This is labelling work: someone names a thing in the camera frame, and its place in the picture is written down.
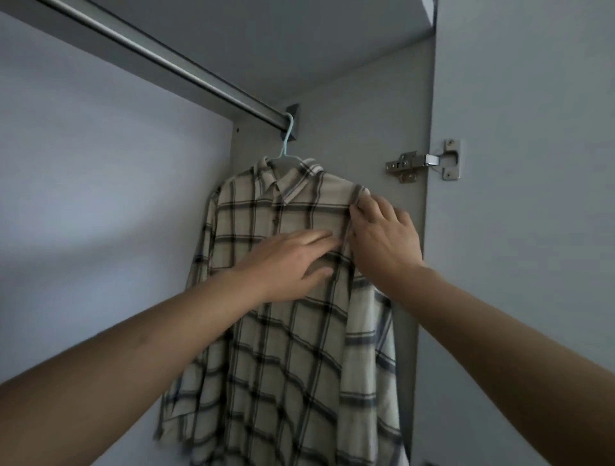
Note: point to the person's left hand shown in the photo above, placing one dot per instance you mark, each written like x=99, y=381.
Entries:
x=288, y=269

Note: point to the metal door hinge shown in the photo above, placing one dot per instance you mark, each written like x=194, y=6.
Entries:
x=406, y=165

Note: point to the metal wardrobe rail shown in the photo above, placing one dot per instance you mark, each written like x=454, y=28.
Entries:
x=168, y=57

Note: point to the person's right forearm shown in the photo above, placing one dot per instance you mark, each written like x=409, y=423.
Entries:
x=519, y=365

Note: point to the cream plaid shirt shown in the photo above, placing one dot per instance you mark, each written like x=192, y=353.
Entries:
x=288, y=374

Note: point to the person's right hand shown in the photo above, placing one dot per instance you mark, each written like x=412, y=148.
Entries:
x=389, y=245

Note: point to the light green hanger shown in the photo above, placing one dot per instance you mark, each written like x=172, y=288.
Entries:
x=288, y=132

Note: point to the white wardrobe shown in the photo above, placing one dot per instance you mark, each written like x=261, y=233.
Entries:
x=528, y=288

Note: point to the person's left forearm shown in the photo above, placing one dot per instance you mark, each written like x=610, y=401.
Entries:
x=105, y=374

